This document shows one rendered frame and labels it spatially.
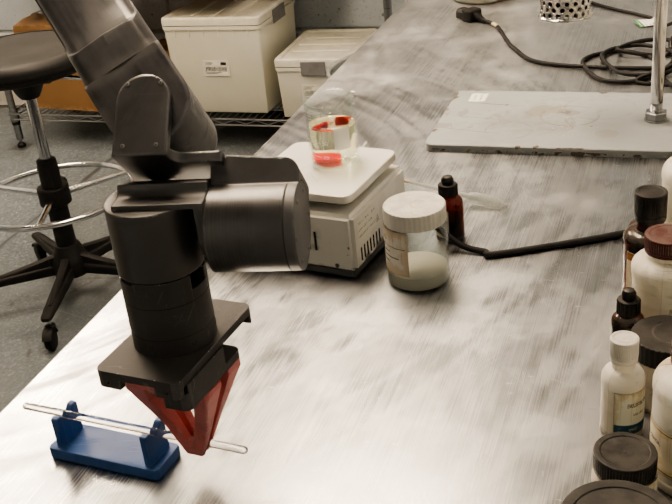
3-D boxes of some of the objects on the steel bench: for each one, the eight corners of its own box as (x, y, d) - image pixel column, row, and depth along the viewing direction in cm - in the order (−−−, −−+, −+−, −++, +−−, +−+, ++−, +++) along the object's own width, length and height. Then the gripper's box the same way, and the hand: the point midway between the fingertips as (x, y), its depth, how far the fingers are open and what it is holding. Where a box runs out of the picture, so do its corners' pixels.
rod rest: (49, 458, 79) (39, 420, 77) (76, 431, 82) (66, 394, 80) (159, 482, 75) (150, 443, 73) (182, 454, 78) (174, 416, 76)
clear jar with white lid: (433, 258, 101) (429, 185, 98) (461, 284, 96) (457, 207, 93) (378, 273, 100) (371, 199, 96) (403, 300, 95) (397, 223, 91)
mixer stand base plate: (423, 151, 126) (423, 143, 126) (458, 96, 143) (457, 89, 142) (677, 159, 117) (678, 150, 116) (683, 99, 133) (683, 92, 133)
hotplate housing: (185, 256, 107) (172, 187, 103) (248, 204, 117) (238, 139, 114) (378, 286, 98) (371, 210, 94) (428, 226, 108) (424, 156, 104)
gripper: (158, 225, 72) (193, 402, 79) (72, 296, 64) (120, 486, 71) (243, 234, 70) (271, 417, 77) (164, 310, 62) (204, 506, 69)
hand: (197, 441), depth 74 cm, fingers closed, pressing on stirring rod
